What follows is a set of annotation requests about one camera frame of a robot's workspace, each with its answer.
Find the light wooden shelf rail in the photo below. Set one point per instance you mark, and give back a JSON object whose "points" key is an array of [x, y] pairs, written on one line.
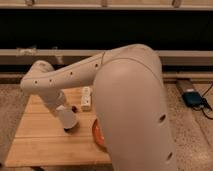
{"points": [[66, 57]]}

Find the white remote-like object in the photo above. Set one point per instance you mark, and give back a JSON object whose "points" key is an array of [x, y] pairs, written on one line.
{"points": [[86, 99]]}

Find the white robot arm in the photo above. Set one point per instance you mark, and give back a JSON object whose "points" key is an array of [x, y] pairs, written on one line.
{"points": [[129, 100]]}

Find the red-brown small object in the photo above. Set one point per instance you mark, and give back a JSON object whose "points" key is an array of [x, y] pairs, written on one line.
{"points": [[74, 109]]}

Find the orange round plate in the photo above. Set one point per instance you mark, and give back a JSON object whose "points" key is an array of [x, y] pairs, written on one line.
{"points": [[97, 135]]}

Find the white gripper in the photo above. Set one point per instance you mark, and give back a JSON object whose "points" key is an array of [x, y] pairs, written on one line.
{"points": [[53, 99]]}

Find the blue device on floor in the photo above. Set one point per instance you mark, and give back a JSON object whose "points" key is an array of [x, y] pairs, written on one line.
{"points": [[192, 99]]}

